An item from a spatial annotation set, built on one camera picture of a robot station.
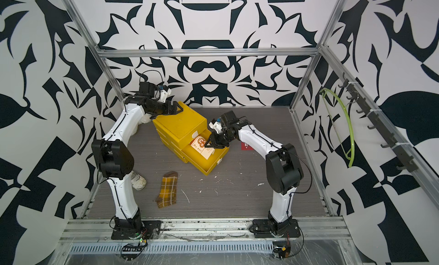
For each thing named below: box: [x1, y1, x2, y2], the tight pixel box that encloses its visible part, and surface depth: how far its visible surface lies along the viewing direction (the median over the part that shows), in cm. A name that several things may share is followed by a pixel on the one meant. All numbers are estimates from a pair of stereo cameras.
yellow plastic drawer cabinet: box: [152, 101, 223, 176], surface depth 85 cm
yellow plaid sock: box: [156, 170, 179, 209], surface depth 86 cm
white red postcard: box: [189, 135, 215, 160], surface depth 86 cm
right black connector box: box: [272, 243, 291, 260], surface depth 72 cm
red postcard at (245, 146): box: [241, 141, 254, 151], surface depth 103 cm
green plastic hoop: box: [320, 87, 355, 169], surface depth 69 cm
